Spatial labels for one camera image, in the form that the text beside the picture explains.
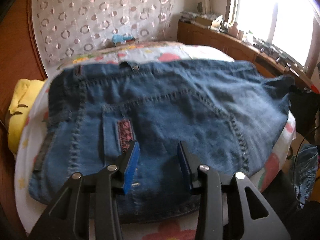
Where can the wooden side cabinet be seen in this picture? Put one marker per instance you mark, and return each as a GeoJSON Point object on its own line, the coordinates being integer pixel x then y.
{"type": "Point", "coordinates": [190, 34]}

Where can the white strawberry print quilt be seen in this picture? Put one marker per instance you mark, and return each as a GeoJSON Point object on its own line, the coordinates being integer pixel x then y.
{"type": "Point", "coordinates": [37, 154]}

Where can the circle pattern sheer curtain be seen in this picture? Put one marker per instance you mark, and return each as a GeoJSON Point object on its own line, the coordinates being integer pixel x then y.
{"type": "Point", "coordinates": [66, 28]}

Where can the yellow plush toy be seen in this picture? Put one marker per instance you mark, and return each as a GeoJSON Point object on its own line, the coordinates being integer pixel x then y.
{"type": "Point", "coordinates": [23, 98]}

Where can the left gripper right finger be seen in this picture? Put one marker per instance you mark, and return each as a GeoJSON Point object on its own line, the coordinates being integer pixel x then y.
{"type": "Point", "coordinates": [231, 207]}

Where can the blue denim pants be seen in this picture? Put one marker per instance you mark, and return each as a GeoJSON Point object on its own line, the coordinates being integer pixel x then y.
{"type": "Point", "coordinates": [228, 114]}

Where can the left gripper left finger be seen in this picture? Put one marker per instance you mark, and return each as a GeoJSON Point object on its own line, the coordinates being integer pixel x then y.
{"type": "Point", "coordinates": [67, 215]}

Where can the floral pink bed blanket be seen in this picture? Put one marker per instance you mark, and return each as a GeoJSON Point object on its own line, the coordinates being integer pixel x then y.
{"type": "Point", "coordinates": [141, 52]}

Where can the cardboard box with blue toy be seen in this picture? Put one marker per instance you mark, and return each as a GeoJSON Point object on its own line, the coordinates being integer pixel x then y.
{"type": "Point", "coordinates": [119, 40]}

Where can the blue cloth on floor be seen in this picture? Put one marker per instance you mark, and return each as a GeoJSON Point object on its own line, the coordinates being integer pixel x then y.
{"type": "Point", "coordinates": [303, 172]}

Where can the wooden louvered wardrobe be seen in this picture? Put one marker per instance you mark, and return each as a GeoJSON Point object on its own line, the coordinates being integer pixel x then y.
{"type": "Point", "coordinates": [19, 59]}

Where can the open cardboard box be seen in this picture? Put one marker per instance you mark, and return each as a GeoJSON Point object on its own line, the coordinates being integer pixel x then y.
{"type": "Point", "coordinates": [211, 21]}

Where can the pink bottle on sill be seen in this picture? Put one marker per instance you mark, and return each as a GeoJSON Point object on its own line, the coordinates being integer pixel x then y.
{"type": "Point", "coordinates": [233, 30]}

